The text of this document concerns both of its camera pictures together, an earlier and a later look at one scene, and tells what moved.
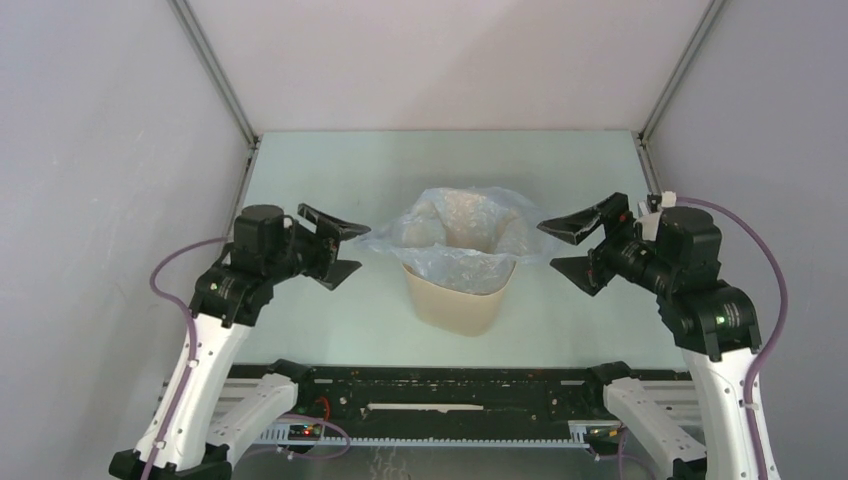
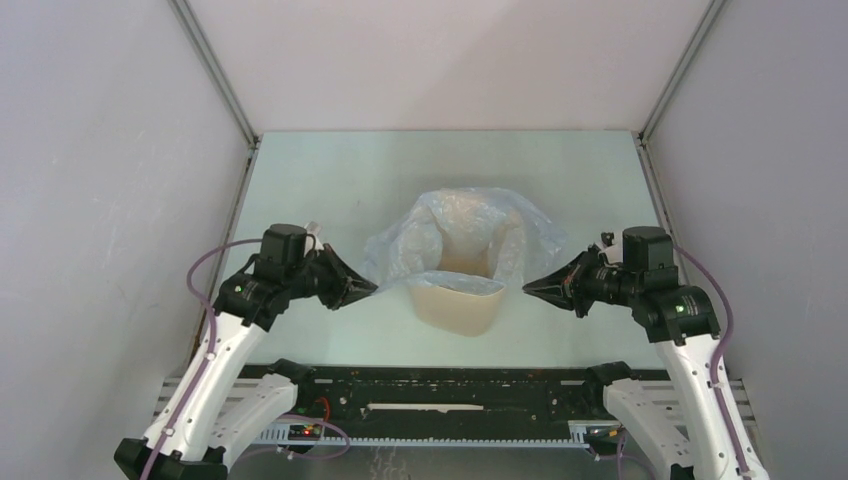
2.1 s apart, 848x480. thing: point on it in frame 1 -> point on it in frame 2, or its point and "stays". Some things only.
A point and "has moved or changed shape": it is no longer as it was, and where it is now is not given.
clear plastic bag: [466, 240] has moved or changed shape
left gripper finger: [344, 230] -> [348, 284]
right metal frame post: [640, 138] stays
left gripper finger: [339, 272] -> [353, 291]
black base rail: [448, 393] stays
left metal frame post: [189, 23] stays
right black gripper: [588, 272] -> [564, 286]
